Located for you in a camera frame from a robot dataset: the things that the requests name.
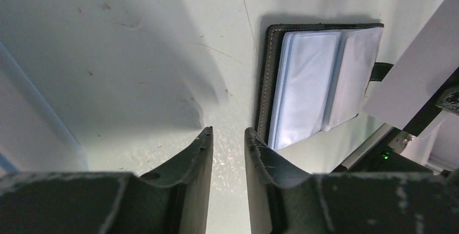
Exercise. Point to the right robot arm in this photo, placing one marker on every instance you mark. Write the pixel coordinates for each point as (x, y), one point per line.
(382, 151)

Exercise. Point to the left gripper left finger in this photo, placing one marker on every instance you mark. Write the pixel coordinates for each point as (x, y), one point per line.
(172, 198)

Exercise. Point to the clear plastic card tray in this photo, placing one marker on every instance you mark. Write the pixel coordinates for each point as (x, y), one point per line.
(33, 137)

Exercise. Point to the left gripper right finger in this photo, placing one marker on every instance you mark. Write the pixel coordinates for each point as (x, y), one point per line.
(283, 198)

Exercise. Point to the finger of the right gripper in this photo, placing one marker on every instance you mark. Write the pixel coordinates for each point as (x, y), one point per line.
(448, 100)

